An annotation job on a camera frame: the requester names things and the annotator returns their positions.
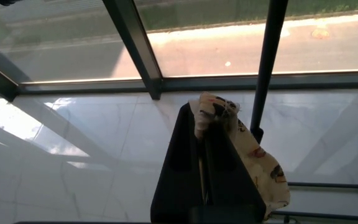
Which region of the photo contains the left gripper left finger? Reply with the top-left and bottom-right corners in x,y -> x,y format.
150,102 -> 206,223

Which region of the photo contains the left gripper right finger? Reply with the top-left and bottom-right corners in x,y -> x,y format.
203,119 -> 267,223

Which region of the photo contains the cream printed garment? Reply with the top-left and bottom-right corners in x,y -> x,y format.
188,91 -> 291,222

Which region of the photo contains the black clothes rack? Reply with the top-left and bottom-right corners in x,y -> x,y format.
249,0 -> 358,223

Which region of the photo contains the window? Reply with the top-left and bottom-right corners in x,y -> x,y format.
0,0 -> 358,102

